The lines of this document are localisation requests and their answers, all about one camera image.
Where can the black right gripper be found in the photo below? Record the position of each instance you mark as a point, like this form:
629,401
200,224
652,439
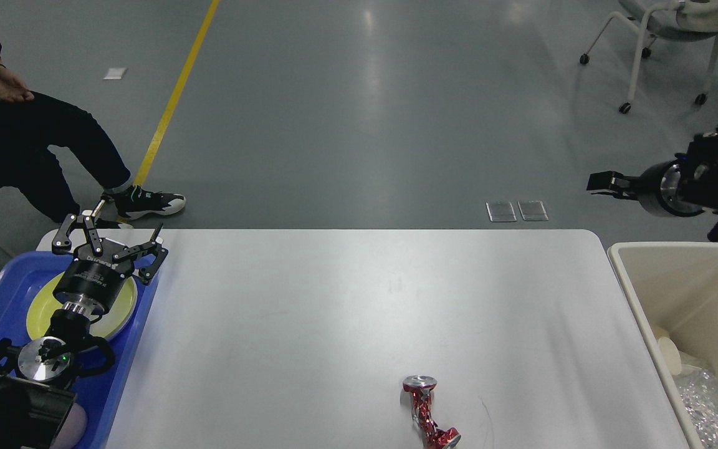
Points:
656,189

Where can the blue plastic tray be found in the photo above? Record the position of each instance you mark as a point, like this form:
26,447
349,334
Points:
20,280

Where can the seated person in black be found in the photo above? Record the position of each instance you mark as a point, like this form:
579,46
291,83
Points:
31,122

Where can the crushed red can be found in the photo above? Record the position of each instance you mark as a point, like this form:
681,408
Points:
420,389

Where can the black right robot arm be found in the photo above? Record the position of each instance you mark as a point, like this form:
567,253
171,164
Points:
686,186

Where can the white wheeled chair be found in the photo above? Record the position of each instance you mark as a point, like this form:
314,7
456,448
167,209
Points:
674,21

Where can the white paper cup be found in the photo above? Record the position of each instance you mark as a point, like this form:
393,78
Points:
671,355

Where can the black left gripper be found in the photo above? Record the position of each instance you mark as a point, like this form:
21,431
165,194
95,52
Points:
94,277

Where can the beige plastic bin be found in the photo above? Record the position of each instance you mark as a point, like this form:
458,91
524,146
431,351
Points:
674,286

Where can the floor outlet cover plate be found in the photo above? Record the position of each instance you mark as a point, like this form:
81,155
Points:
533,211

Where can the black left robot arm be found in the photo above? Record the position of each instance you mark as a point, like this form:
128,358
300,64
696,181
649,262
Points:
82,356

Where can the yellow plastic plate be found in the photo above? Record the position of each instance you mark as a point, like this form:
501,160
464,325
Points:
44,304

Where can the pink mug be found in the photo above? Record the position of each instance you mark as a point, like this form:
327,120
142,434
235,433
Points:
73,429

